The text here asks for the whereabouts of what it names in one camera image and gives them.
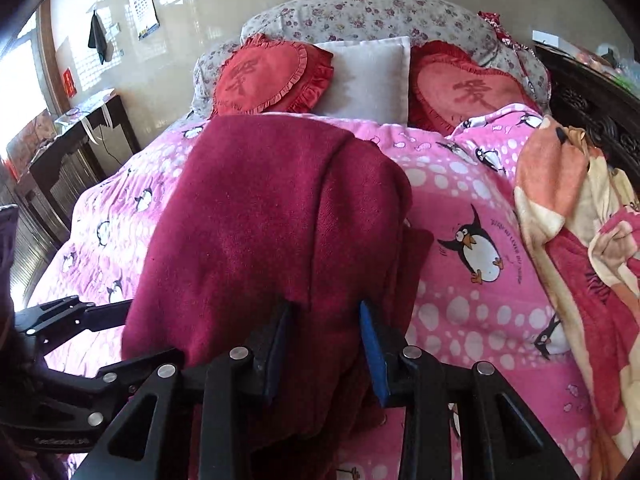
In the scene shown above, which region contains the dark red fleece garment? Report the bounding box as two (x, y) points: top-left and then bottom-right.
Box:
(122, 115), (433, 479)

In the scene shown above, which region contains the pink penguin blanket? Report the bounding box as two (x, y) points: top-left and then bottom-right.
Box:
(32, 104), (591, 479)

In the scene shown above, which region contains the orange red patterned blanket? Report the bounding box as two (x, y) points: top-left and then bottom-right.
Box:
(514, 116), (639, 479)

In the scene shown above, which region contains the dark wooden side table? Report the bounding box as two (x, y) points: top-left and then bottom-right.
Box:
(16, 89), (141, 247)

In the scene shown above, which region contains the dark carved wooden headboard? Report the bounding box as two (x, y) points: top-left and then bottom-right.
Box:
(535, 44), (640, 188)

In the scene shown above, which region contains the right red heart pillow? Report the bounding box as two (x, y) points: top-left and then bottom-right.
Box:
(408, 40), (539, 136)

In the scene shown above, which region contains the red heart pillow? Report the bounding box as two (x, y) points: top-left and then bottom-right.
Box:
(408, 40), (539, 136)
(212, 34), (334, 116)

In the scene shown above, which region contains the left red heart pillow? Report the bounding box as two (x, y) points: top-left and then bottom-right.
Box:
(212, 34), (334, 116)

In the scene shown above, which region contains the white square pillow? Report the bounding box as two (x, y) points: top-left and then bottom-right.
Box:
(312, 36), (411, 125)

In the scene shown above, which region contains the floral bolster pillow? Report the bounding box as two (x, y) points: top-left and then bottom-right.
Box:
(191, 0), (551, 118)

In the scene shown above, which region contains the black cloth hanging on wall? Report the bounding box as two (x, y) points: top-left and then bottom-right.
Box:
(88, 10), (113, 65)

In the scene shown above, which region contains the eye chart wall poster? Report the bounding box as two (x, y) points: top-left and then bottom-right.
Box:
(128, 0), (160, 40)

